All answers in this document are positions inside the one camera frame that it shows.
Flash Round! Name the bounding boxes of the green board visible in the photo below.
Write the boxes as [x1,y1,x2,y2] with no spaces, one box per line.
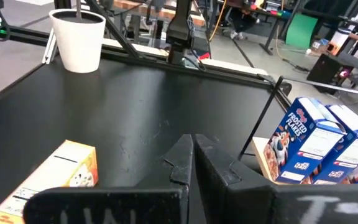
[285,14,319,50]

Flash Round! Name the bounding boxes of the Frosted Mini Wheats cereal box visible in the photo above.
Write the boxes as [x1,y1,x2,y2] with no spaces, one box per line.
[0,139,99,224]

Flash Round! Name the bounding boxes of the Frosted Flakes cereal box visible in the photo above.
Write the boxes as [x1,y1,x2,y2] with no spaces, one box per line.
[309,104,358,185]
[263,96,348,185]

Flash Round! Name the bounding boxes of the person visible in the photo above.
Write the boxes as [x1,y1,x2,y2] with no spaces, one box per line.
[221,4,260,41]

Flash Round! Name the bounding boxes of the green plant in white pot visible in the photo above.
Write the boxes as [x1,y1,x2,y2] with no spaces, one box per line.
[48,0,107,74]

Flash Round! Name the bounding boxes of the black box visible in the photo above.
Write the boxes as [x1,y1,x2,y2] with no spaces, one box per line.
[306,53,343,93]

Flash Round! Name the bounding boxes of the black aluminium table frame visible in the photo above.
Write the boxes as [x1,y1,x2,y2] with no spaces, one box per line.
[0,0,293,108]

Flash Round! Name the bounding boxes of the white metal bracket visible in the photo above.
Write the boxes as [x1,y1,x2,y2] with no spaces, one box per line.
[42,27,57,65]

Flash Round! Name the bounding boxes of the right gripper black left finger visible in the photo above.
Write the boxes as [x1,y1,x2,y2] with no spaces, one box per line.
[23,133,195,224]

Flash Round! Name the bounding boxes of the black table mat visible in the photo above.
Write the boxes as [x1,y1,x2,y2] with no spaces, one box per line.
[0,57,287,224]

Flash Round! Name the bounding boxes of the wooden shelf with black frame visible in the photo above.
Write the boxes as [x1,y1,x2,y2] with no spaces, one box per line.
[237,75,287,185]

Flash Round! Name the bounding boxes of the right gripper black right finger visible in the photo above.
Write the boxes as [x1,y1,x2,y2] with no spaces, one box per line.
[194,134,358,224]

